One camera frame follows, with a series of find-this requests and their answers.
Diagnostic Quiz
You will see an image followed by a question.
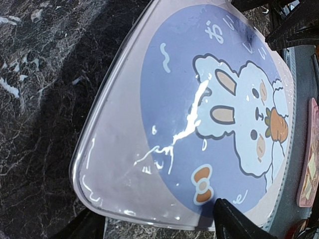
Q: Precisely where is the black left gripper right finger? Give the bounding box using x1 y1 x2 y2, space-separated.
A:
213 198 275 239

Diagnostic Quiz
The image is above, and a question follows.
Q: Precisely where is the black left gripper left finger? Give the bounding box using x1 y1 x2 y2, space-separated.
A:
52 209 105 239

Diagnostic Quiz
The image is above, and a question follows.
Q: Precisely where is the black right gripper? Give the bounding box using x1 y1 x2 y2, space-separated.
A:
265 0 319 51

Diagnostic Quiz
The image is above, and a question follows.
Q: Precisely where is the silver tin lid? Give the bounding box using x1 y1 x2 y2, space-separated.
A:
71 0 295 231

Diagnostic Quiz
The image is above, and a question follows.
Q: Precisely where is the pink tray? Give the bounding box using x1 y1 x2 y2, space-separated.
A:
297 98 319 208

